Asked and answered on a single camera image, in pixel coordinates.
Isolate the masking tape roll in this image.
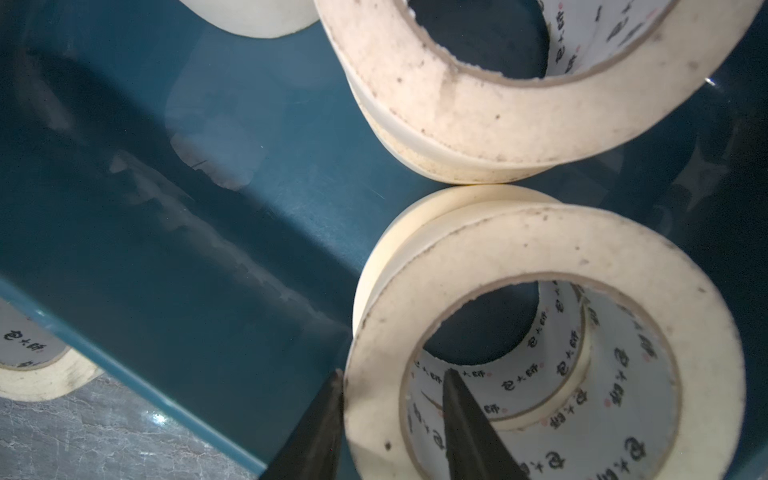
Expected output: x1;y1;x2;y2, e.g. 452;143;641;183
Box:
344;185;746;479
0;299;103;402
316;1;761;184
181;0;319;39

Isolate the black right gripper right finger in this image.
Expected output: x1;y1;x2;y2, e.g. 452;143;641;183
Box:
442;369;529;480

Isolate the teal plastic tray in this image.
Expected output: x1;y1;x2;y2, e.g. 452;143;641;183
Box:
0;0;768;480

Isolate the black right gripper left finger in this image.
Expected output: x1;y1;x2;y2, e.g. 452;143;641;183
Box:
259;369;344;480

